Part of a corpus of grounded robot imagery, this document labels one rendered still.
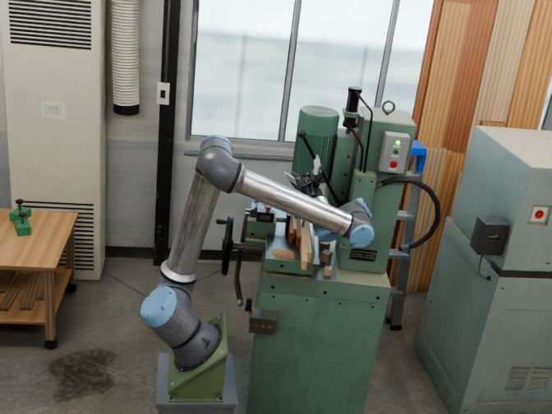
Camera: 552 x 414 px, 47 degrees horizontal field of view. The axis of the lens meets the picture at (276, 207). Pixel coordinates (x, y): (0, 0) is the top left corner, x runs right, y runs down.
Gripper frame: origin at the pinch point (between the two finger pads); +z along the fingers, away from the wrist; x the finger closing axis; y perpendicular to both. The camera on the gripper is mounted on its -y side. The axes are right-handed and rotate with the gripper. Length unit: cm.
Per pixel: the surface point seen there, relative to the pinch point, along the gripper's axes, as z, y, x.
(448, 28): 106, -113, -98
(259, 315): -38, -37, 49
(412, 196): 21, -126, -34
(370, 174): -9.0, -18.8, -22.4
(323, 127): 13.3, -4.6, -13.7
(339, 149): 6.6, -15.1, -15.5
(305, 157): 8.9, -12.0, -0.8
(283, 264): -26.5, -25.6, 27.7
